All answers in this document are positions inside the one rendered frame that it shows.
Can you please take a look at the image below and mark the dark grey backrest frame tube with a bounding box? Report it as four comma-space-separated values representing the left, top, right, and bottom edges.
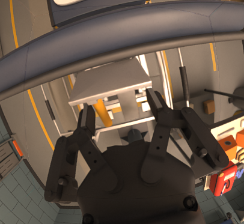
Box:
0, 30, 244, 102

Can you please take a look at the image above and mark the blue-grey padded cot backrest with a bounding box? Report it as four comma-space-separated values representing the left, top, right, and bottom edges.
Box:
0, 0, 244, 93

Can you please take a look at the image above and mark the dark gas strut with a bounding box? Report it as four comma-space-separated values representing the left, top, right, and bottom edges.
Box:
177, 47, 191, 108

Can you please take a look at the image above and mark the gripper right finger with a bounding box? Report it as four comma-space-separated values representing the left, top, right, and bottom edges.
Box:
140, 88, 230, 185

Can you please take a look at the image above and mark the brown cardboard box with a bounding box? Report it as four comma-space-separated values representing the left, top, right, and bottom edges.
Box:
203, 99, 216, 115

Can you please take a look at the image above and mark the cream wall panel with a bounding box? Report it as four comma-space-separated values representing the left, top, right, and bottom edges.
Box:
204, 116, 244, 191

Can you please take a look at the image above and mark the dark grey knob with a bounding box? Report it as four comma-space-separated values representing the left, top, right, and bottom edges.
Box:
127, 129, 144, 145

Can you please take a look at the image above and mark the grey-white cot frame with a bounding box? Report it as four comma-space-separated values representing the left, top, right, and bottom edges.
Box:
41, 50, 175, 148

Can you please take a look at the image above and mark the red medical bag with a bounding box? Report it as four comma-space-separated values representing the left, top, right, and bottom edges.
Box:
209, 161, 238, 197

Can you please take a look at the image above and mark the grey drawer cabinet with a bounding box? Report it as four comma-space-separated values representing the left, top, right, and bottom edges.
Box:
0, 133, 25, 181

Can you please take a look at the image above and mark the black rod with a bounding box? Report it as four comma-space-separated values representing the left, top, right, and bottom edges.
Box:
204, 88, 244, 101

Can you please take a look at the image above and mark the orange cylinder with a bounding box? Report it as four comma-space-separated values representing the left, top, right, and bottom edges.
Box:
92, 98, 114, 127

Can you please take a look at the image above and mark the orange block with hole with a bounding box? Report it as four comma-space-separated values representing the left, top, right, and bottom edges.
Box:
218, 136, 238, 162

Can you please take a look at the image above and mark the orange cabinet handle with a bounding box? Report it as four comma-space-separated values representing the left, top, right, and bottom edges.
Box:
12, 139, 24, 157

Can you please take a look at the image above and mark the grey round mount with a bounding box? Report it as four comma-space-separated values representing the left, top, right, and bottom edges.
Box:
228, 86, 244, 106

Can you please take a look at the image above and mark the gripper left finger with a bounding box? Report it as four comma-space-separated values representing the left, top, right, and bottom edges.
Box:
44, 102, 118, 203

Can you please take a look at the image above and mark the black side rail grip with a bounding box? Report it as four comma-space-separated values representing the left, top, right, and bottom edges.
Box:
44, 99, 56, 121

